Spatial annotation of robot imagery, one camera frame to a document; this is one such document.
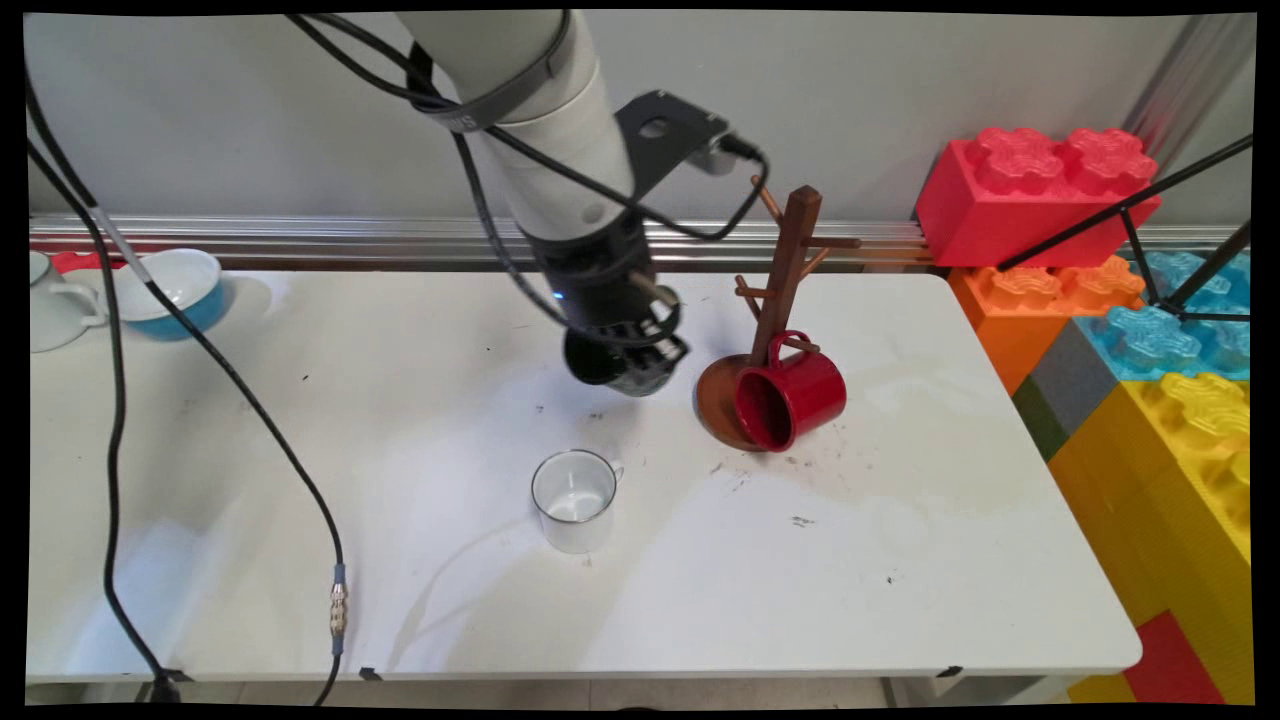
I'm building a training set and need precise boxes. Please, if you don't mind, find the small red toy brick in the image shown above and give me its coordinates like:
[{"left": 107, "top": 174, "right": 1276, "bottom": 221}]
[{"left": 1123, "top": 612, "right": 1227, "bottom": 706}]

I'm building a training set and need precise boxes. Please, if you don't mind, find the orange giant toy brick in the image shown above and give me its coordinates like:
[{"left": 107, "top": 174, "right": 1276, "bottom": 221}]
[{"left": 948, "top": 255, "right": 1147, "bottom": 396}]

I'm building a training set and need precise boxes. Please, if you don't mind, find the white cup with handle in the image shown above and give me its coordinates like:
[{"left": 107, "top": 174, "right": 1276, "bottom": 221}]
[{"left": 30, "top": 250, "right": 109, "bottom": 354}]

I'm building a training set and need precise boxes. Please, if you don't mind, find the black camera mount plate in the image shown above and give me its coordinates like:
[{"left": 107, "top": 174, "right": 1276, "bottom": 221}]
[{"left": 615, "top": 90, "right": 729, "bottom": 201}]

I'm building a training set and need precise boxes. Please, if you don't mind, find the white enamel mug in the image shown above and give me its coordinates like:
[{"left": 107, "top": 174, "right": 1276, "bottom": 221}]
[{"left": 530, "top": 449, "right": 626, "bottom": 555}]

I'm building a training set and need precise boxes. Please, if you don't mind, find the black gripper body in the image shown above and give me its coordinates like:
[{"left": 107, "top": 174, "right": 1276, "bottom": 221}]
[{"left": 520, "top": 212, "right": 691, "bottom": 351}]

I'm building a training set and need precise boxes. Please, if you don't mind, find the red giant toy brick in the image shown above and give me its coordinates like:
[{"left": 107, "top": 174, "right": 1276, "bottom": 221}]
[{"left": 915, "top": 127, "right": 1163, "bottom": 269}]

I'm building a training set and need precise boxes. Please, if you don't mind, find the black tripod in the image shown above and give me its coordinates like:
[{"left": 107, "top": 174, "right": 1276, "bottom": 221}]
[{"left": 998, "top": 135, "right": 1253, "bottom": 323}]

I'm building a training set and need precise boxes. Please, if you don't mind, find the black cable with inline connector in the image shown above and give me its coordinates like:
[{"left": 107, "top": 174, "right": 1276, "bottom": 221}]
[{"left": 25, "top": 80, "right": 349, "bottom": 706}]

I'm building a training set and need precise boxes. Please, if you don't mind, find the brown wooden mug tree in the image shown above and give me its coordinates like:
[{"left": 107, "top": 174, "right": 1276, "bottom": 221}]
[{"left": 696, "top": 175, "right": 863, "bottom": 453}]

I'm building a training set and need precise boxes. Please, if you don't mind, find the black camera cable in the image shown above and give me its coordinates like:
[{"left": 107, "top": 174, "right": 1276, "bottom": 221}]
[{"left": 285, "top": 14, "right": 771, "bottom": 243}]

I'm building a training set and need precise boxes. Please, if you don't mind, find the yellow giant toy brick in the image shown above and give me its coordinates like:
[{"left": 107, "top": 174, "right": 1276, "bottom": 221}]
[{"left": 1048, "top": 372, "right": 1253, "bottom": 706}]

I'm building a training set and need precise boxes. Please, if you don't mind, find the light blue giant toy brick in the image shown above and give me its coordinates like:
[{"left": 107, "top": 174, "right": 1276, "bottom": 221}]
[{"left": 1075, "top": 250, "right": 1251, "bottom": 381}]

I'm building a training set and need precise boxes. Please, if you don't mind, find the green giant toy brick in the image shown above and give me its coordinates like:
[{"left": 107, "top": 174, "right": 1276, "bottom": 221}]
[{"left": 1012, "top": 375, "right": 1071, "bottom": 461}]

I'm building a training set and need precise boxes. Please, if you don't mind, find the red mug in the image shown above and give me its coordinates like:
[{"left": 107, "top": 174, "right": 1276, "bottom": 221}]
[{"left": 735, "top": 330, "right": 848, "bottom": 453}]

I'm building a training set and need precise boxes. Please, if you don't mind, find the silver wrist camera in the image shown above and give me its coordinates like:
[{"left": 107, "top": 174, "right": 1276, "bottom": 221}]
[{"left": 700, "top": 135, "right": 749, "bottom": 179}]

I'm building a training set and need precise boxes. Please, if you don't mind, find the blue and white bowl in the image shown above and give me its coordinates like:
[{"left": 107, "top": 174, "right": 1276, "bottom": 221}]
[{"left": 112, "top": 249, "right": 227, "bottom": 342}]

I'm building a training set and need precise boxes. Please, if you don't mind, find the grey giant toy brick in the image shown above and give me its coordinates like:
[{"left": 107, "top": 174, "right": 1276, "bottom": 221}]
[{"left": 1030, "top": 320, "right": 1126, "bottom": 437}]

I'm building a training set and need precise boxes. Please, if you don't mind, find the plain black cable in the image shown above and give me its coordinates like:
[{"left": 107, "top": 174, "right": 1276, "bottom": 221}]
[{"left": 27, "top": 140, "right": 183, "bottom": 704}]

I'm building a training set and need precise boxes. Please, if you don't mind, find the aluminium wall rail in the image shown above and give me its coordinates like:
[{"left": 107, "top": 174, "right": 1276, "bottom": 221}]
[{"left": 30, "top": 213, "right": 941, "bottom": 271}]

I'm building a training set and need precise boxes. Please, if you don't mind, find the grey strap band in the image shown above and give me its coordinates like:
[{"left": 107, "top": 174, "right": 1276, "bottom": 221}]
[{"left": 415, "top": 14, "right": 601, "bottom": 134}]

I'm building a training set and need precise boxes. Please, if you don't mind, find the green mug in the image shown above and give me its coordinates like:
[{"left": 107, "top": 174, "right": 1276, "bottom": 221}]
[{"left": 563, "top": 330, "right": 663, "bottom": 399}]

